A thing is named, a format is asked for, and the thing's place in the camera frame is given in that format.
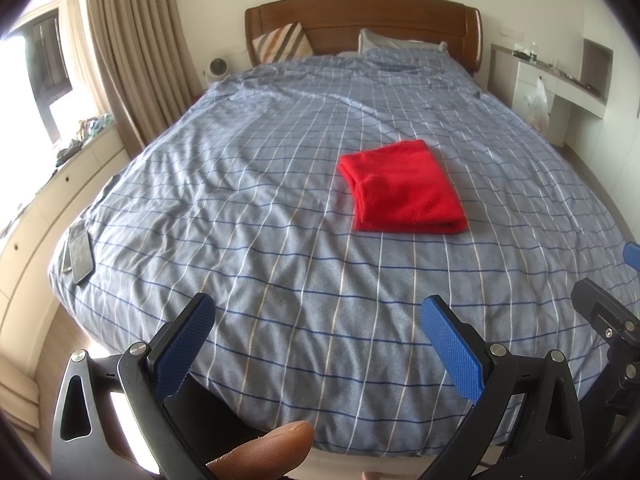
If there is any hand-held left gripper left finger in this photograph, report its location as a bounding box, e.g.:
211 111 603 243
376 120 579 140
50 292 216 480

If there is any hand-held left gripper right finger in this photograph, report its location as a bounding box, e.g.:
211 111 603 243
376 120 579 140
415 296 586 480

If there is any red towel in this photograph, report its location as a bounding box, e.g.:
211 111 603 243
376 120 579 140
337 139 469 236

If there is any pile of clothes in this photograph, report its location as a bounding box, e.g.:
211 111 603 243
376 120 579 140
55 114 116 166

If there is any person's left hand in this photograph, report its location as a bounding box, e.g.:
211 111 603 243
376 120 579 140
207 421 315 480

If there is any black smartphone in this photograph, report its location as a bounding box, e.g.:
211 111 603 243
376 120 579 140
67 227 96 286

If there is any blue checked bed blanket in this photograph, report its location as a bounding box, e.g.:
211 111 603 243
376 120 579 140
47 42 640 458

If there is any white plastic bag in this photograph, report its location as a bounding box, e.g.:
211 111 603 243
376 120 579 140
524 76 553 131

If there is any cream low cabinet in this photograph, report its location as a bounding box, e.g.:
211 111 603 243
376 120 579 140
0 125 131 376

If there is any white desk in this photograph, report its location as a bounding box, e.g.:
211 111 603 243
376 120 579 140
490 42 608 148

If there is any beige curtain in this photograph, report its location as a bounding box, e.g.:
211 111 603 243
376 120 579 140
85 0 203 161

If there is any grey pillow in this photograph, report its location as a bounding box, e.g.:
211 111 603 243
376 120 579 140
357 28 449 56

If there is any dark framed window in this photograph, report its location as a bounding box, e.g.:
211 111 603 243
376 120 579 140
0 10 73 146

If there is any striped brown pillow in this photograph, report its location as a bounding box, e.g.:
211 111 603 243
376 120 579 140
252 21 315 65

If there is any wooden bed headboard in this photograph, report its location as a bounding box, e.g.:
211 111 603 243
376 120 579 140
244 0 484 78

